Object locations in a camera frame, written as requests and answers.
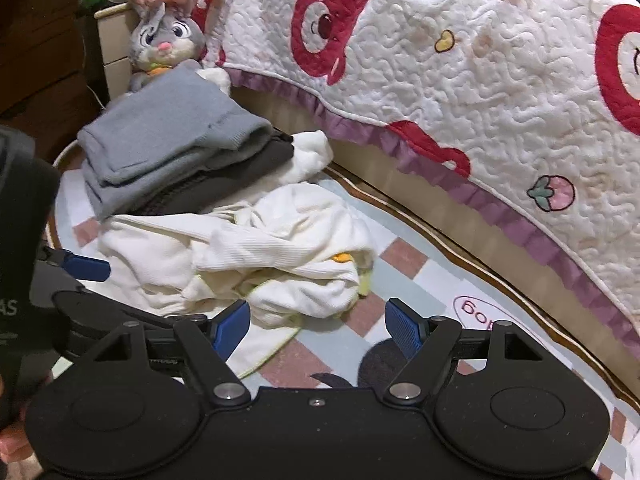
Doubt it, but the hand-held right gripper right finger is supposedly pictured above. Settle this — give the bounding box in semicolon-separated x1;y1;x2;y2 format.
382;297;546;407

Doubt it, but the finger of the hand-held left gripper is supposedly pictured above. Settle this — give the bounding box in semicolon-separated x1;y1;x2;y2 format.
37;246;112;283

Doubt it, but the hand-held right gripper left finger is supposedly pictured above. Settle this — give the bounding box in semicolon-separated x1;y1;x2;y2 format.
90;299;252;408

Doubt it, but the cream ribbed pajama shirt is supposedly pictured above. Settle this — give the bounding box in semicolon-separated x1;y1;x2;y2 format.
97;182;376;378

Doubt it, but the person's left hand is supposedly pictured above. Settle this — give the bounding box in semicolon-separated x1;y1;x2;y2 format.
0;405;35;467

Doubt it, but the checkered pastel rug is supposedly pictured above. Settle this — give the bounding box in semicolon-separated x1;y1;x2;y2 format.
45;140;640;480

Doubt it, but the folded dark grey garment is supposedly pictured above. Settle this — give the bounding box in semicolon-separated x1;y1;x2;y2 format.
135;127;296;213

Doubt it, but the folded grey sweater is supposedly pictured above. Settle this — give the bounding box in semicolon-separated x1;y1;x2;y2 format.
77;62;273;221

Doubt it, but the brown wooden wardrobe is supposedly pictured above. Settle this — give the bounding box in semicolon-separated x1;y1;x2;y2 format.
0;0;108;161

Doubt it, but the white fluffy garment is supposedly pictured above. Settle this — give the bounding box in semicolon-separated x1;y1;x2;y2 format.
270;130;333;186

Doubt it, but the cream nightstand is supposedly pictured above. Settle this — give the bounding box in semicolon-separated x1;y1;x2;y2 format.
95;2;138;103

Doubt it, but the grey plush rabbit toy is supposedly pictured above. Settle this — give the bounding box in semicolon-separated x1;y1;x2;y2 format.
125;0;232;96

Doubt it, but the white quilted bedspread red print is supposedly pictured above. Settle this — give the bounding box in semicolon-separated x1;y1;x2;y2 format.
192;0;640;331

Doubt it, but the beige bed frame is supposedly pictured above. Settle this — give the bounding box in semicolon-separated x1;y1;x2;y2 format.
230;85;640;401

